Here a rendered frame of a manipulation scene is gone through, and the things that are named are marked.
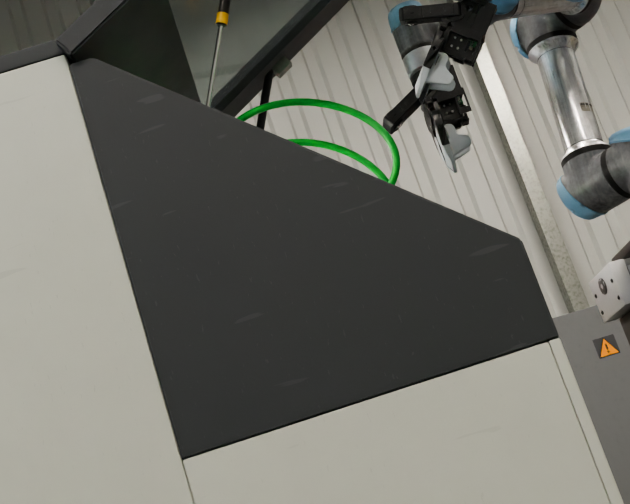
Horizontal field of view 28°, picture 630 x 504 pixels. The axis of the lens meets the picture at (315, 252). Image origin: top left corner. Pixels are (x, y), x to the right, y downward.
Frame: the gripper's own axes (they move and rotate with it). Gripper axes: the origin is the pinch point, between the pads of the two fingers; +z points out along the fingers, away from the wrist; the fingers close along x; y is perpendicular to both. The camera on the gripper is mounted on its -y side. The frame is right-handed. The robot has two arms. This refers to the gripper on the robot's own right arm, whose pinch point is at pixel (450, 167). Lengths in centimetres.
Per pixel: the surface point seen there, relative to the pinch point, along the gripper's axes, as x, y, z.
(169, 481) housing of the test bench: -47, -62, 50
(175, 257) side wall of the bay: -47, -52, 17
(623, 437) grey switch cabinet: 630, 159, 3
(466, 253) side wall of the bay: -47, -10, 30
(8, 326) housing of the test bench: -48, -79, 20
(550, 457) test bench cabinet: -47, -9, 62
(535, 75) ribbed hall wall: 666, 204, -282
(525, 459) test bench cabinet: -47, -12, 62
